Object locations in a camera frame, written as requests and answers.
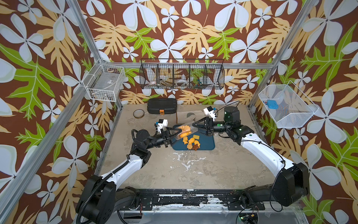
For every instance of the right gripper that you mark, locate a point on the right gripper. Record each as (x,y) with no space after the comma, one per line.
(209,124)

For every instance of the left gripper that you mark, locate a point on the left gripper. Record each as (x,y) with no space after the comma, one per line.
(166,136)

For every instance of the clear jar orange cookies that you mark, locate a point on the clear jar orange cookies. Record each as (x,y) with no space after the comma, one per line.
(186,129)

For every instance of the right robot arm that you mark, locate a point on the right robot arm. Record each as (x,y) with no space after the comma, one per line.
(291,179)

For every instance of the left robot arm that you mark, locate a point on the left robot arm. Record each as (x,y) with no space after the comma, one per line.
(100,197)

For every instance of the orange fish cookie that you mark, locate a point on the orange fish cookie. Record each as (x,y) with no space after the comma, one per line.
(191,141)
(196,142)

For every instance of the brown star cookie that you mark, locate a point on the brown star cookie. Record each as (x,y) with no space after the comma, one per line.
(195,147)

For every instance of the black tool case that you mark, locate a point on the black tool case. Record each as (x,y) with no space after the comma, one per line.
(162,106)

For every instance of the brown tape roll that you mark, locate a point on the brown tape roll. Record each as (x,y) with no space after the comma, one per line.
(138,113)

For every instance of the blue object in basket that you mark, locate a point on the blue object in basket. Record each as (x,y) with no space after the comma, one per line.
(272,104)

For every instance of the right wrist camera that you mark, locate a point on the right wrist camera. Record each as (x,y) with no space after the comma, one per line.
(210,112)

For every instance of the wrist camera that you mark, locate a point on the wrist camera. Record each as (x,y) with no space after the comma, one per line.
(162,123)
(210,112)

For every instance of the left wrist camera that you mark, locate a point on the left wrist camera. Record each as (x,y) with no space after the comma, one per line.
(162,123)

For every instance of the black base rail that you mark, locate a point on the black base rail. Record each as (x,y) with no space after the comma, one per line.
(156,199)

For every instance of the black wire basket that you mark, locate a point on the black wire basket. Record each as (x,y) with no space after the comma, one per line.
(172,73)

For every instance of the white wire basket left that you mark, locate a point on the white wire basket left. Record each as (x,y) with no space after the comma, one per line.
(103,82)

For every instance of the white wire basket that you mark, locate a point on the white wire basket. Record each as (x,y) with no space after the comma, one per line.
(103,82)
(295,107)

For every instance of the white wire basket right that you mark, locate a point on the white wire basket right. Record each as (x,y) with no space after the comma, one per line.
(295,107)

